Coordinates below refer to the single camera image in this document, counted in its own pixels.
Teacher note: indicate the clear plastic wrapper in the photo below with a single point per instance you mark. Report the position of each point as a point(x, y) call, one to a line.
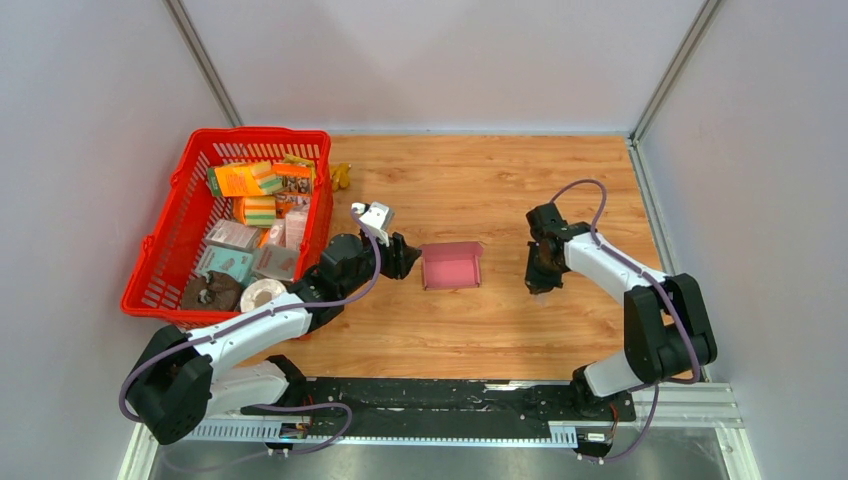
point(543, 299)

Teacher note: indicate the teal snack packet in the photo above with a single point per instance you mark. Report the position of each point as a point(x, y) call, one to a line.
point(235, 263)

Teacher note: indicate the orange green sponge pack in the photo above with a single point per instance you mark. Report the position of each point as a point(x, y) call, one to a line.
point(243, 180)

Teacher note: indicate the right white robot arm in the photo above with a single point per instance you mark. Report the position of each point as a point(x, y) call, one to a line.
point(666, 327)

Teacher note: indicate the yellow banana toy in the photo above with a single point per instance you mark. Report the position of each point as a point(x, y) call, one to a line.
point(340, 176)

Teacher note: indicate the red plastic basket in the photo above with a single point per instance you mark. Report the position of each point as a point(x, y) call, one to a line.
point(169, 255)

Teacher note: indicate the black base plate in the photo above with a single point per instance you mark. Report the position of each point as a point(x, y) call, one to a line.
point(458, 409)

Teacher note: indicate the brown crumpled packet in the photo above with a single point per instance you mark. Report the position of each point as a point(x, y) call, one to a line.
point(212, 291)

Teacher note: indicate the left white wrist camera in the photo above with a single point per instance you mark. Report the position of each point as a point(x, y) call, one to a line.
point(376, 219)

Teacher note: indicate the white tape roll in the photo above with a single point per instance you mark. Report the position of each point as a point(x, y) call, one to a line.
point(259, 293)

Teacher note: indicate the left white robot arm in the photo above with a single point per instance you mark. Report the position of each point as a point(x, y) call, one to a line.
point(183, 377)

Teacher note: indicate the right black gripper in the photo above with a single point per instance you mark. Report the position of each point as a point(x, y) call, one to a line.
point(534, 282)

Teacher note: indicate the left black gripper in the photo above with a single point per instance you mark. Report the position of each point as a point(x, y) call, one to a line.
point(399, 264)

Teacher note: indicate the aluminium frame rail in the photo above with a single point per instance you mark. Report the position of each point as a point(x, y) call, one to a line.
point(702, 405)

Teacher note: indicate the pink paper box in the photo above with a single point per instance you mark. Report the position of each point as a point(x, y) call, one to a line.
point(451, 265)

